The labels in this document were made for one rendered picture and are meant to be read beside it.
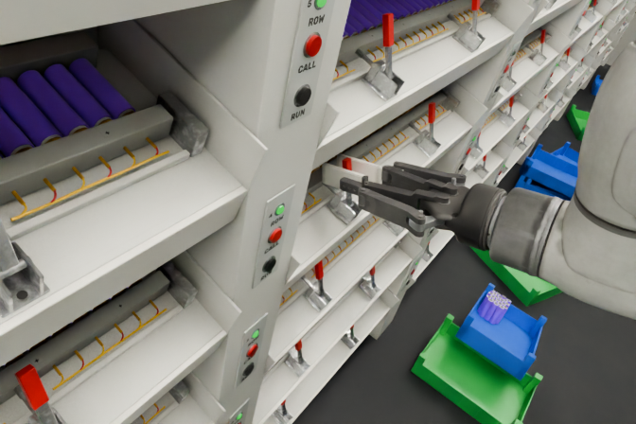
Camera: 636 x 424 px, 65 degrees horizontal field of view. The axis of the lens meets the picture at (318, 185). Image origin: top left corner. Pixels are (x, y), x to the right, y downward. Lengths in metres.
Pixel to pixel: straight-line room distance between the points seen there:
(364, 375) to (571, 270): 1.00
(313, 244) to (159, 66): 0.33
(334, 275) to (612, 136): 0.57
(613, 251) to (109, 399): 0.48
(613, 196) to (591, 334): 1.50
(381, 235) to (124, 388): 0.63
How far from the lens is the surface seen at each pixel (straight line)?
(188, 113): 0.42
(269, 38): 0.35
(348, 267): 0.93
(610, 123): 0.47
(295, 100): 0.40
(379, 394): 1.47
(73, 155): 0.38
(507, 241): 0.57
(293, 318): 0.83
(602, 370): 1.88
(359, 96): 0.58
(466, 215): 0.58
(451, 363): 1.60
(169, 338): 0.55
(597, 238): 0.53
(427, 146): 0.91
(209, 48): 0.40
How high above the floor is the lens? 1.22
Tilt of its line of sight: 37 degrees down
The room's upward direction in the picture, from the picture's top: 14 degrees clockwise
